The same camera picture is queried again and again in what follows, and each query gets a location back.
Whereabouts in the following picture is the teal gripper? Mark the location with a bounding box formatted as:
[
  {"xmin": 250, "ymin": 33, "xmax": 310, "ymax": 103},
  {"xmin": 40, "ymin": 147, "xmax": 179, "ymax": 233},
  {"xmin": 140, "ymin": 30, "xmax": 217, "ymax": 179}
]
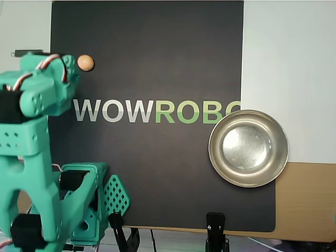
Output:
[{"xmin": 20, "ymin": 52, "xmax": 81, "ymax": 89}]

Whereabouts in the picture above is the wooden ball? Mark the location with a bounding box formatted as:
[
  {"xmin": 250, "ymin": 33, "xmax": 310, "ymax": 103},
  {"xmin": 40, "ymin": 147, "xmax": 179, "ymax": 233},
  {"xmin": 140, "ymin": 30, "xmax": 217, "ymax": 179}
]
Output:
[{"xmin": 77, "ymin": 55, "xmax": 95, "ymax": 71}]

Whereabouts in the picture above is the teal robot base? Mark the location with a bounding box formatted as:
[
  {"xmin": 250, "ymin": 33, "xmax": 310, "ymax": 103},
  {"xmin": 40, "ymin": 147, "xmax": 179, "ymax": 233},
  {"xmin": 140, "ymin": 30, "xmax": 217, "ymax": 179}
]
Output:
[{"xmin": 61, "ymin": 162, "xmax": 131, "ymax": 247}]

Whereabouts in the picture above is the metal bowl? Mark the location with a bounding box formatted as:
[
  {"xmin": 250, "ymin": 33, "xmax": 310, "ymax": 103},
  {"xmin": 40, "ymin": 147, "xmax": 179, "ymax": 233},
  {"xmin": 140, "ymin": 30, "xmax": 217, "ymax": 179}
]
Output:
[{"xmin": 208, "ymin": 109, "xmax": 289, "ymax": 188}]

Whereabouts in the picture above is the black rectangular stick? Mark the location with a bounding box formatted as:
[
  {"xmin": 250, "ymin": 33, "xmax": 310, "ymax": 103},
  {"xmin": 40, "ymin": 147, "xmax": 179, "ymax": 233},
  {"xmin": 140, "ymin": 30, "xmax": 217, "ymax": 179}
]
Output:
[{"xmin": 10, "ymin": 49, "xmax": 43, "ymax": 57}]

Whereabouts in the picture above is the black mat with WOWROBO print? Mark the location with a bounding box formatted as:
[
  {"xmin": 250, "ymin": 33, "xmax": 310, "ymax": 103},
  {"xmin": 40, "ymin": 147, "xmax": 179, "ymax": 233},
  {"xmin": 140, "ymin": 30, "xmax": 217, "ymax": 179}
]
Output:
[{"xmin": 43, "ymin": 1, "xmax": 277, "ymax": 233}]

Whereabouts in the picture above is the black table clamp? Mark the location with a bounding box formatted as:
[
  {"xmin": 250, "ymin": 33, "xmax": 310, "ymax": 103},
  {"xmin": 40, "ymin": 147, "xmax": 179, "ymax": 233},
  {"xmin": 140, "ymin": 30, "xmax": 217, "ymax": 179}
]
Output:
[{"xmin": 108, "ymin": 211, "xmax": 141, "ymax": 252}]

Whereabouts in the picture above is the black hanging cable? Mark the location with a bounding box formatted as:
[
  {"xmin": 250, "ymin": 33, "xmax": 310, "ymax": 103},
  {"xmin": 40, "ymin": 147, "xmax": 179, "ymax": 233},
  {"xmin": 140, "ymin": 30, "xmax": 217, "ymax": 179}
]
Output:
[{"xmin": 150, "ymin": 228, "xmax": 159, "ymax": 252}]

